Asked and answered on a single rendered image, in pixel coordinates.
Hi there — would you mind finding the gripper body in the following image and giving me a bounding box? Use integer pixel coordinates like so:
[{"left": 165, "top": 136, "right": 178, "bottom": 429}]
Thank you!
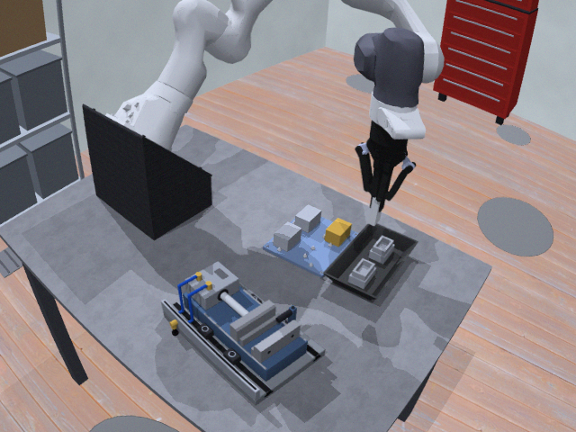
[{"left": 366, "top": 120, "right": 408, "bottom": 168}]

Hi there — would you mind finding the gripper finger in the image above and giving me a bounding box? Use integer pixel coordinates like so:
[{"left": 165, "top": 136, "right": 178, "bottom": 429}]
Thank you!
[
  {"left": 355, "top": 142, "right": 383, "bottom": 225},
  {"left": 372, "top": 153, "right": 416, "bottom": 226}
]

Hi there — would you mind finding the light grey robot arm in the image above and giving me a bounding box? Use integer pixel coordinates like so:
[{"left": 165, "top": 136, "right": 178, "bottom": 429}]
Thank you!
[{"left": 105, "top": 0, "right": 445, "bottom": 151}]

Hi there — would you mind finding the yellow block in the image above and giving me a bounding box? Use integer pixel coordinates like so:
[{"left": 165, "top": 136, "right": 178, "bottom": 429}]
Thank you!
[{"left": 325, "top": 218, "right": 352, "bottom": 247}]

